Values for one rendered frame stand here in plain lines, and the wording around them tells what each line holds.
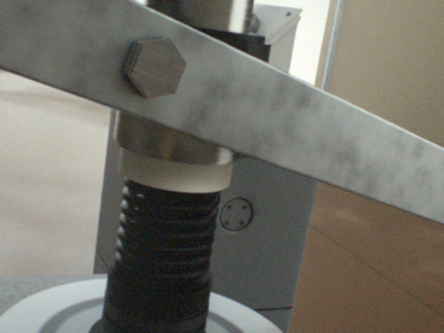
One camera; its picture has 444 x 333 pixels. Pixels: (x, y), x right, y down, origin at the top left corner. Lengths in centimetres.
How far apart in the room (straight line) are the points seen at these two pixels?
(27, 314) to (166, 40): 25
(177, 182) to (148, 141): 3
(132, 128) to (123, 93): 6
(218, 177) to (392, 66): 630
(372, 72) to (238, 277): 522
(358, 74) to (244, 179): 513
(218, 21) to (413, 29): 642
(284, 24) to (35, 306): 101
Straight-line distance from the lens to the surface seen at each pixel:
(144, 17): 30
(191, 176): 36
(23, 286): 57
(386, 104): 669
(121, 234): 39
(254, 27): 141
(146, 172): 36
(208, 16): 35
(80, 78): 29
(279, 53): 138
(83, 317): 46
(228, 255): 138
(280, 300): 150
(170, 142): 35
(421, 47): 685
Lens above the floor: 107
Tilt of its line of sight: 14 degrees down
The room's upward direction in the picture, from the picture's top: 9 degrees clockwise
